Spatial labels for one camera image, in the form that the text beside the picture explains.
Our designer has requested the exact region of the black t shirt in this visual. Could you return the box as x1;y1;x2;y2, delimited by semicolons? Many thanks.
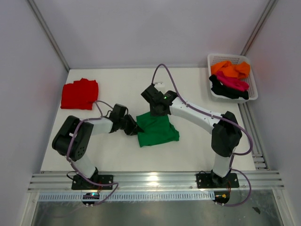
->
209;75;249;100

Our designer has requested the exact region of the black controller board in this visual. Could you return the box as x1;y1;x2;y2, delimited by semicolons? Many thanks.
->
213;191;230;205
82;192;100;206

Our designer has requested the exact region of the pink t shirt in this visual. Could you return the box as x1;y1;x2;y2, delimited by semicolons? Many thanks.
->
216;71;249;92

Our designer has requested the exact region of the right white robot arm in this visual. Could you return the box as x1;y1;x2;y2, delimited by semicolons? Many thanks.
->
141;84;242;187

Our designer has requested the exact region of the right corner frame post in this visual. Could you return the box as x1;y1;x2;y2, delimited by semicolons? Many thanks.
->
240;0;279;56

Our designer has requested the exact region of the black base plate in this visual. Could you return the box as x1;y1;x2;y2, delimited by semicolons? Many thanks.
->
196;172;240;188
71;174;113;190

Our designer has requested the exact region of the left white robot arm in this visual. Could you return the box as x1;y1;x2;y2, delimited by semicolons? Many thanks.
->
52;104;144;189

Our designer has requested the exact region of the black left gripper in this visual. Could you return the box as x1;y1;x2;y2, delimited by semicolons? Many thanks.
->
119;114;143;136

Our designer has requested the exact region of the orange t shirt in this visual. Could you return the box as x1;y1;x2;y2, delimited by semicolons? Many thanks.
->
210;61;251;80

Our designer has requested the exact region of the corner frame post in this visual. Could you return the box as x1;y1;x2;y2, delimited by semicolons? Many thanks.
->
26;0;70;72
240;0;279;56

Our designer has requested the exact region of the folded red t shirt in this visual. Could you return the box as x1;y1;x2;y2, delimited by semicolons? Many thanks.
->
60;78;99;110

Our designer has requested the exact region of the aluminium front rail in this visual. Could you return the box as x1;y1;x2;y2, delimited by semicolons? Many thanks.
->
28;170;285;192

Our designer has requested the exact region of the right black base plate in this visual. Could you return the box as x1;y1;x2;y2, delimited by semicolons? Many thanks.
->
196;172;240;188

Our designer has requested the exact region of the green t shirt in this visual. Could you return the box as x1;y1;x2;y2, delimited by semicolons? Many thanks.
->
136;112;180;147

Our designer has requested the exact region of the left corner frame post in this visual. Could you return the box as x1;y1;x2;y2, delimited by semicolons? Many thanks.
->
26;0;70;72

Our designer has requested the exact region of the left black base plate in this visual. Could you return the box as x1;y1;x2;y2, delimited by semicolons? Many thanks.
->
71;174;113;190

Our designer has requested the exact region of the right black controller board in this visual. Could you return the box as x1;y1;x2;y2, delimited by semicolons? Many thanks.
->
213;191;230;205

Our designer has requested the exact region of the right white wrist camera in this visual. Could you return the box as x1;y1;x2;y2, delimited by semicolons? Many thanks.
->
154;82;166;93

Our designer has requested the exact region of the left black controller board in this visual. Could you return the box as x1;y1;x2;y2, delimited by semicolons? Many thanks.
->
82;192;100;206

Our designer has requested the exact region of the white slotted cable duct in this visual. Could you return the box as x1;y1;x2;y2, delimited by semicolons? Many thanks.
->
38;190;214;202

